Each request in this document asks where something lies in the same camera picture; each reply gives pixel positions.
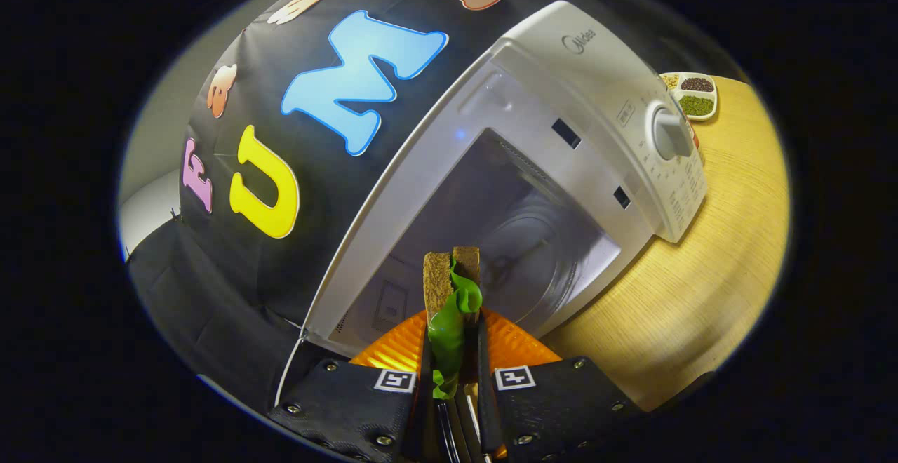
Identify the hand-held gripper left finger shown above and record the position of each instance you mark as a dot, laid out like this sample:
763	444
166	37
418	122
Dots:
351	407

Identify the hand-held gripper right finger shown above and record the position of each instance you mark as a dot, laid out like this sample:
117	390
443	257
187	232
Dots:
554	407

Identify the brown bread lettuce sandwich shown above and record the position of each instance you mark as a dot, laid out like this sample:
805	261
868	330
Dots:
449	323

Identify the white microwave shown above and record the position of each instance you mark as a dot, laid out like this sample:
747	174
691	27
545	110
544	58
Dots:
547	77

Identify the white divided bean dish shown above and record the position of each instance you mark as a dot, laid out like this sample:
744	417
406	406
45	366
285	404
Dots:
694	95

